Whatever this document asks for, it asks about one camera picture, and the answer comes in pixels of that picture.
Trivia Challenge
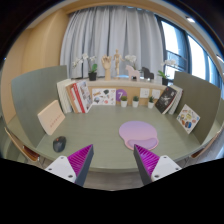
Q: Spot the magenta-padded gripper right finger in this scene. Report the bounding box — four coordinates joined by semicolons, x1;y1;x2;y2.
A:
133;143;183;186

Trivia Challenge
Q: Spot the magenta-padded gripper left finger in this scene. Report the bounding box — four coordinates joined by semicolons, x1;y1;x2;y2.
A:
44;143;95;187

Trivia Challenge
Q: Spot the black computer mouse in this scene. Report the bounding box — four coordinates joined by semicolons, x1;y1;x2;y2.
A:
52;135;67;154

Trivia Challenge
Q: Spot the purple mouse pad with wrist rest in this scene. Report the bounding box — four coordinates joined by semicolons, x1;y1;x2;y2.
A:
118;120;160;151

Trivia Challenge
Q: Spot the brown chair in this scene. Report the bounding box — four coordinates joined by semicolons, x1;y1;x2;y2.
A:
3;126;43;164
189;129;223;160

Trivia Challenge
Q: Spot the cream beige book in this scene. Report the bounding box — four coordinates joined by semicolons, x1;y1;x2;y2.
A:
36;99;66;136

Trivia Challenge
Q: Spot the colourful sticker card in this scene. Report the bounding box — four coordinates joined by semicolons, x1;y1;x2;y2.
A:
176;103;201;135

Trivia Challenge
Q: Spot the small potted green plant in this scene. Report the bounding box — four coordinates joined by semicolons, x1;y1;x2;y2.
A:
147;95;156;110
131;95;140;108
119;95;129;108

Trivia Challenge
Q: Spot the white book with red lettering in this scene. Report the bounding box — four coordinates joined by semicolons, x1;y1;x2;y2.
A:
69;83;83;114

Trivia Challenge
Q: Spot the black cover book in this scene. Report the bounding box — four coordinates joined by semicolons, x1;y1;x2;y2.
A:
154;85;178;115

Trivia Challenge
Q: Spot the white book under black book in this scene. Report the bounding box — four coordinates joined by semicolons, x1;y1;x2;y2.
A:
168;84;184;116

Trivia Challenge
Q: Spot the magazine with photo cover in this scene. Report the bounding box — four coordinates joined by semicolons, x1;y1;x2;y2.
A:
77;80;94;113

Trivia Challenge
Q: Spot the green desk partition panel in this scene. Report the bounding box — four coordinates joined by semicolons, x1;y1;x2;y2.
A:
10;64;69;148
173;70;223;145

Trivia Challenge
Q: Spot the white sticker sheet card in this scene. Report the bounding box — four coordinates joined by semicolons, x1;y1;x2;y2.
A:
91;87;117;107

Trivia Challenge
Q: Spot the light wooden desk shelf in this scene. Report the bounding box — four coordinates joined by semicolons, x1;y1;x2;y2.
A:
87;77;168;108

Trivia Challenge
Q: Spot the round purple number sign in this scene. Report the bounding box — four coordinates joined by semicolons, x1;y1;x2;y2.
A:
115;88;128;102

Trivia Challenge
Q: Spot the white orchid in black pot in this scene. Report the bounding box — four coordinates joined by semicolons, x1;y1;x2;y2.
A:
71;53;99;82
157;58;179;87

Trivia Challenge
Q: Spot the black horse figurine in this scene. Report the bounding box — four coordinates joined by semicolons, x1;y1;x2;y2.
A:
141;66;155;81

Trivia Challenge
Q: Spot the pink horse figurine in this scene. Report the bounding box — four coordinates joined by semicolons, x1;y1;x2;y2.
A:
125;64;142;82

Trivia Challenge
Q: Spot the wooden hand model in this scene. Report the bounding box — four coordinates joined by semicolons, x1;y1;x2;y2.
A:
101;55;113;81

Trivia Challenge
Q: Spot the white orchid plant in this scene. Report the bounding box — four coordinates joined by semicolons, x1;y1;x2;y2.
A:
124;54;139;70

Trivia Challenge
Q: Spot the wooden artist mannequin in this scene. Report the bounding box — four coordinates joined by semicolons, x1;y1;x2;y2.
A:
111;49;125;78

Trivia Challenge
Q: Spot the dark framed window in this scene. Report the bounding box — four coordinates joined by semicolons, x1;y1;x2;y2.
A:
156;16;224;93

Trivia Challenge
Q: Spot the grey white curtain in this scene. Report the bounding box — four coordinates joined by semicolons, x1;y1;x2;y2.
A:
59;5;164;79

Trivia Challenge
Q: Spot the white wall socket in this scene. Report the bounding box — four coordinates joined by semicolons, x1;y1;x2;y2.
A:
139;87;151;99
151;88;162;100

